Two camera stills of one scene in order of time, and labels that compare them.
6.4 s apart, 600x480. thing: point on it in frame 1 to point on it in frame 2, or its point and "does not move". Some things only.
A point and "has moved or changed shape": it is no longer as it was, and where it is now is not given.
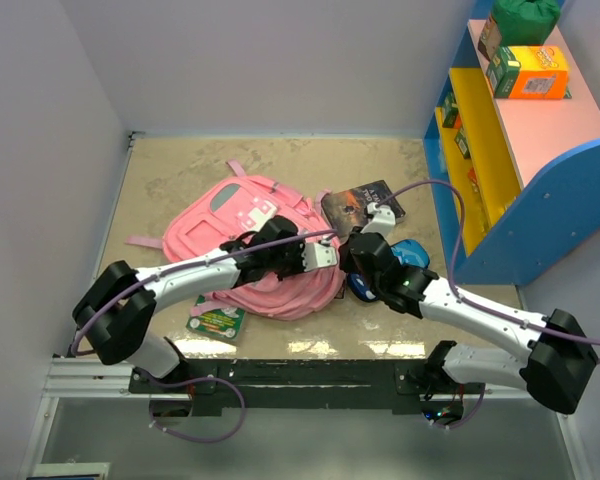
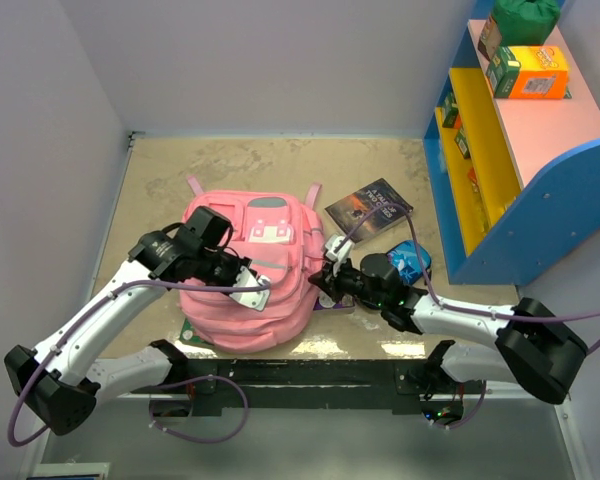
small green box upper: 450,110 does not move
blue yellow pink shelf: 534,177 does not move
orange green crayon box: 530,72 does not move
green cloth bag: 525,22 does not move
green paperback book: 223,324 to 190,335
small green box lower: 462,141 does not move
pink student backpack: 209,211 has moved or changed shape
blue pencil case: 410,252 does not move
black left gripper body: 287,264 to 219,269
